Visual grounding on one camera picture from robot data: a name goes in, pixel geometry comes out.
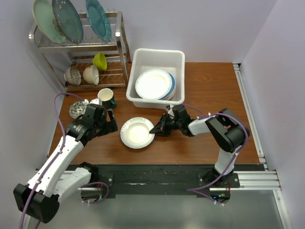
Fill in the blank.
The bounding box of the grey patterned bowl on rack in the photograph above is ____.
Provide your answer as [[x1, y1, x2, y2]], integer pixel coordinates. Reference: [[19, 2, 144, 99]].
[[64, 66, 81, 85]]

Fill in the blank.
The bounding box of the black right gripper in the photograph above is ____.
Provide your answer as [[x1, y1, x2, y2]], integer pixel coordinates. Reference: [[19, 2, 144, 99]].
[[150, 114, 182, 136]]

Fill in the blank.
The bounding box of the white scalloped deep plate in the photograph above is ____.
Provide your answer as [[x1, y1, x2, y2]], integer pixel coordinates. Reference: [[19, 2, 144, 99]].
[[120, 117, 155, 149]]

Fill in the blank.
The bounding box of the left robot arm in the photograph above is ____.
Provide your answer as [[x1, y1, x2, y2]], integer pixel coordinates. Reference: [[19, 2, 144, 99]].
[[13, 104, 118, 223]]

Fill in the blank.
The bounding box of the lime green bowl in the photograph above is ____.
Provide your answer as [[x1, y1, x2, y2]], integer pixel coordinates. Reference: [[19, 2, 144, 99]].
[[92, 52, 107, 71]]

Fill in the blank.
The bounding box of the dark blue speckled plate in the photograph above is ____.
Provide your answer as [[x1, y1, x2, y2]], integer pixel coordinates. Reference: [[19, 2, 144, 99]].
[[51, 0, 83, 44]]

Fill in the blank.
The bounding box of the leaf patterned bowl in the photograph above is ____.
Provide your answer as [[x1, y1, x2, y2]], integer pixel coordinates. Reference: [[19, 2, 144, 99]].
[[69, 101, 87, 119]]

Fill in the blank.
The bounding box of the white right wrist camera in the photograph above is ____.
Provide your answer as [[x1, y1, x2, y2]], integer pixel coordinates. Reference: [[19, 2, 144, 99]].
[[166, 104, 174, 116]]

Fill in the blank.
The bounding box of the dark green mug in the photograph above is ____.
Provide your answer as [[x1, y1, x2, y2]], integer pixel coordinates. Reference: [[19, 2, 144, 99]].
[[97, 88, 117, 109]]

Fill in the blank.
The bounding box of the teal large plate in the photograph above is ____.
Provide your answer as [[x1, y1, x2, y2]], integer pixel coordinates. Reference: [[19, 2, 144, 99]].
[[86, 0, 112, 42]]

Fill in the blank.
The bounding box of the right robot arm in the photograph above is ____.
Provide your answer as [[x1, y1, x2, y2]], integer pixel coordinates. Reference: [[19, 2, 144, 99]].
[[150, 104, 250, 188]]

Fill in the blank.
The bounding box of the metal dish rack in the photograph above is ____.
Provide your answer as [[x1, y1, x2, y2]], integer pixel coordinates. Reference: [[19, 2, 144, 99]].
[[29, 11, 132, 92]]

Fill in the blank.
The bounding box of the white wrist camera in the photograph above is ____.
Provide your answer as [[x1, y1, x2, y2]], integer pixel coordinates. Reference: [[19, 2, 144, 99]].
[[166, 104, 174, 116], [82, 98, 102, 105]]

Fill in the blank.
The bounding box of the white plastic bin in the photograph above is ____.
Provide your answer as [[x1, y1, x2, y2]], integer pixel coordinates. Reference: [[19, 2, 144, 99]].
[[126, 48, 185, 110]]

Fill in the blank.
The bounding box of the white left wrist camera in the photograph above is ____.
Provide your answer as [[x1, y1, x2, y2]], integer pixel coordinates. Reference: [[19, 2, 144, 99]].
[[82, 98, 102, 105]]

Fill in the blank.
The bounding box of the cream white bowl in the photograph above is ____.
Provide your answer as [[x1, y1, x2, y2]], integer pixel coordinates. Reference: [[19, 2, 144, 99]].
[[83, 65, 99, 85]]

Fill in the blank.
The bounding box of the mint green large plate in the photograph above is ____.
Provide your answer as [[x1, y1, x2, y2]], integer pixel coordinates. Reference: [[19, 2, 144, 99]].
[[32, 0, 66, 44]]

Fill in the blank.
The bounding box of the aluminium frame rail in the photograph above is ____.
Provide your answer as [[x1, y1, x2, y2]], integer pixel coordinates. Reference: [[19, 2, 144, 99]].
[[232, 63, 293, 229]]

